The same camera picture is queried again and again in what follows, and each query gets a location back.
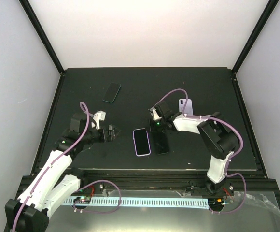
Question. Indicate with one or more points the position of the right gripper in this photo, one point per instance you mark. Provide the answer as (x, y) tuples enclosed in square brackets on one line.
[(153, 129)]

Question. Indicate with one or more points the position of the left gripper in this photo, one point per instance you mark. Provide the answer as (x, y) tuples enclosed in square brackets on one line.
[(111, 137)]

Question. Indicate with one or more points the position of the lilac magsafe cased phone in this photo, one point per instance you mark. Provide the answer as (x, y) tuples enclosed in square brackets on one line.
[(188, 106)]

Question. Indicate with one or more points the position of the teal edged phone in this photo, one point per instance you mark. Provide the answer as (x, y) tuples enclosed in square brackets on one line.
[(111, 92)]

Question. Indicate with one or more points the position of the black magsafe phone case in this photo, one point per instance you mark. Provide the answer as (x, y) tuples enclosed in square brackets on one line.
[(160, 143)]

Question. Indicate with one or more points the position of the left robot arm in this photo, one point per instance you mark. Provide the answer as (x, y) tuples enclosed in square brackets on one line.
[(32, 210)]

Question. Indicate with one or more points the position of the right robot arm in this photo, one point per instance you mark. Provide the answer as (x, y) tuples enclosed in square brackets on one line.
[(221, 139)]

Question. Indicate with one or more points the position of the small circuit board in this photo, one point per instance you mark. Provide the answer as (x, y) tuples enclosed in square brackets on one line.
[(82, 200)]

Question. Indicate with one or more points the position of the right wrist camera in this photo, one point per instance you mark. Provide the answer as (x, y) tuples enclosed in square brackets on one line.
[(154, 114)]

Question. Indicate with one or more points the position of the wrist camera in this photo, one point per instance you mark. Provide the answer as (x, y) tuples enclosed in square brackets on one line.
[(97, 118), (154, 114)]

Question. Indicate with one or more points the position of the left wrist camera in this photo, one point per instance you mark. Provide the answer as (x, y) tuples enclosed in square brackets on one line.
[(97, 118)]

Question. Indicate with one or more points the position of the white slotted cable duct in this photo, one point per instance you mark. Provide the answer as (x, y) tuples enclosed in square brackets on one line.
[(142, 202)]

